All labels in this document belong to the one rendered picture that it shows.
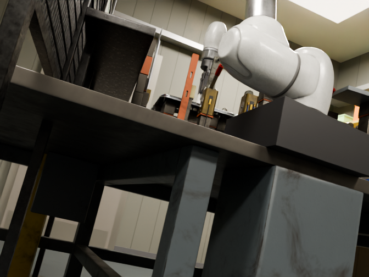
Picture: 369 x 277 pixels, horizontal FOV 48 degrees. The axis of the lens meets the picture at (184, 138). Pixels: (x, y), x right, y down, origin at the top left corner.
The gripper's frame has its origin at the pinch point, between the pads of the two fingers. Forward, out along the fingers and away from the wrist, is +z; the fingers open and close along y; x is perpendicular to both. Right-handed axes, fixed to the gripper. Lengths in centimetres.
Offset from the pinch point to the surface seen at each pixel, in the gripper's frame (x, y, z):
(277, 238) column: -9, -88, 57
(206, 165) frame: 12, -86, 43
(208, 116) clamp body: -1.2, -19.6, 11.8
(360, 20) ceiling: -187, 178, -194
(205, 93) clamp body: 2.5, -19.6, 2.3
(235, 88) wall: -90, 256, -108
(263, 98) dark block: -22.0, -24.9, -1.4
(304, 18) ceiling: -138, 210, -194
